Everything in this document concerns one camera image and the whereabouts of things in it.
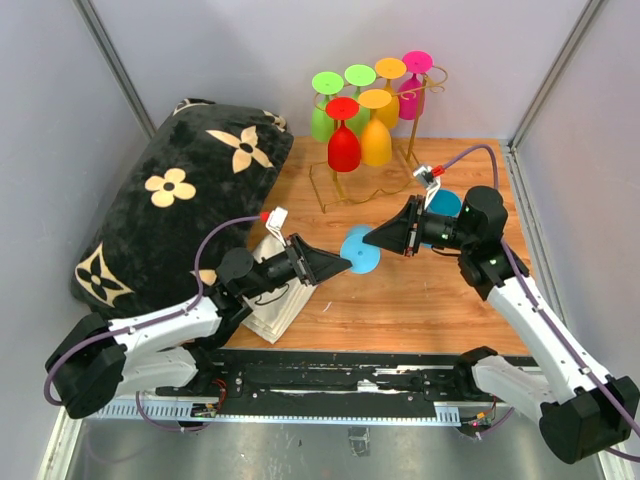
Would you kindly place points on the folded beige cloth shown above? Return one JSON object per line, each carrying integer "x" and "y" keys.
{"x": 273, "y": 313}

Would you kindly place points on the left green wine glass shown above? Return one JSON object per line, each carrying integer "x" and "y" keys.
{"x": 327, "y": 85}

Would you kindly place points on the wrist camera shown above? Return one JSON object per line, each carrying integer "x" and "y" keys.
{"x": 275, "y": 221}
{"x": 431, "y": 182}

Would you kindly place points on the black floral pillow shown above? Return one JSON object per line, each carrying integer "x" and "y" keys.
{"x": 185, "y": 203}

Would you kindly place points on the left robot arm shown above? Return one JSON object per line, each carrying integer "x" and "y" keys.
{"x": 100, "y": 359}

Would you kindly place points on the pink wine glass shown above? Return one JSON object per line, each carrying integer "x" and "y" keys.
{"x": 417, "y": 62}

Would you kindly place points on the red wine glass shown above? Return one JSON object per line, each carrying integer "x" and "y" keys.
{"x": 344, "y": 153}

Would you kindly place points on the gold wire glass rack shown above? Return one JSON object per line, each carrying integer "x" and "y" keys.
{"x": 366, "y": 182}

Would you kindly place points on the front yellow wine glass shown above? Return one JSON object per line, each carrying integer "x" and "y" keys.
{"x": 375, "y": 139}

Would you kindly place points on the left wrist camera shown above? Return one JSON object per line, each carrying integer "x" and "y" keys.
{"x": 275, "y": 221}

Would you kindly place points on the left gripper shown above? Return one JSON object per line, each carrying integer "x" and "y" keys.
{"x": 317, "y": 265}

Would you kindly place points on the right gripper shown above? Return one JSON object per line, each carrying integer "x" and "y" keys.
{"x": 398, "y": 234}

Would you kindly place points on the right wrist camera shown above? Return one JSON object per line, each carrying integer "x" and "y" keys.
{"x": 431, "y": 182}

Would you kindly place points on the back orange wine glass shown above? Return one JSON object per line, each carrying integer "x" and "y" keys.
{"x": 390, "y": 69}

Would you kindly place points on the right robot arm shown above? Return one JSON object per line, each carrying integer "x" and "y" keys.
{"x": 579, "y": 407}

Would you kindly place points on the light blue wine glass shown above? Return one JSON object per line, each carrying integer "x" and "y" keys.
{"x": 363, "y": 257}

